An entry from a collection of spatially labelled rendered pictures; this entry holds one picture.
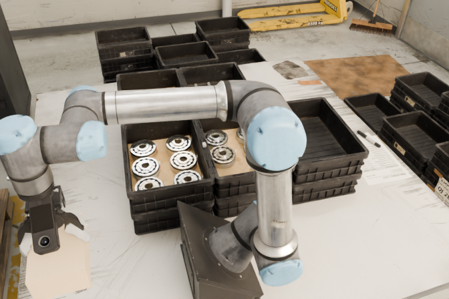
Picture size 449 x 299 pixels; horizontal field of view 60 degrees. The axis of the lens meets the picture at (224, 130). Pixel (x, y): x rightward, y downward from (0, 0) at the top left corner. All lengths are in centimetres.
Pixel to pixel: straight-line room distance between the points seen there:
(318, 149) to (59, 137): 115
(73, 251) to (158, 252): 52
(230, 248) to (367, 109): 205
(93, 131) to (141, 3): 402
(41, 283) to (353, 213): 113
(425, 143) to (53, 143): 227
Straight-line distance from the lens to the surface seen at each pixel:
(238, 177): 136
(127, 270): 142
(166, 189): 132
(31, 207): 89
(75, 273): 95
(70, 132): 77
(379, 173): 184
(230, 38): 320
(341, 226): 158
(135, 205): 136
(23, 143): 78
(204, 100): 87
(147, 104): 86
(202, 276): 111
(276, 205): 91
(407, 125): 276
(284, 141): 77
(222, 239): 120
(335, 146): 170
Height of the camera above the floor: 189
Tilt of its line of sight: 38 degrees down
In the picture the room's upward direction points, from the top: 2 degrees clockwise
